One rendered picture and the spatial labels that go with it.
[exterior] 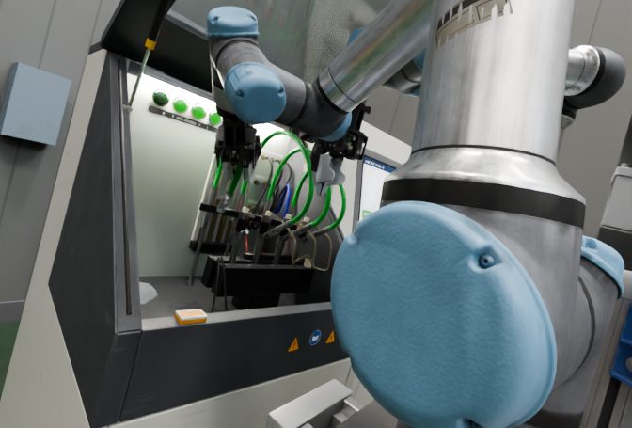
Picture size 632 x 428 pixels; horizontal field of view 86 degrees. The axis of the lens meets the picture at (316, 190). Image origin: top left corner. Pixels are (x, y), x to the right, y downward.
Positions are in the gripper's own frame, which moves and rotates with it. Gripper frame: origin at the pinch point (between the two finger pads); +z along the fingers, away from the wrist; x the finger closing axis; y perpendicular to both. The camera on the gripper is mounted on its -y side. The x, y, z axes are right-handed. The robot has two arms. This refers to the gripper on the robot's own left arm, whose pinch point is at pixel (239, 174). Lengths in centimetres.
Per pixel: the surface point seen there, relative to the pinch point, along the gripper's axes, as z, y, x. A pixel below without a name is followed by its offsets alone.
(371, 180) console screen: 39, -39, 49
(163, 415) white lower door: 19.8, 42.3, -11.0
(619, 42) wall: 7, -133, 216
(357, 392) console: 62, 32, 37
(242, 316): 14.9, 26.6, 2.0
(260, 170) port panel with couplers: 36, -38, 4
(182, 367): 14.3, 36.0, -8.0
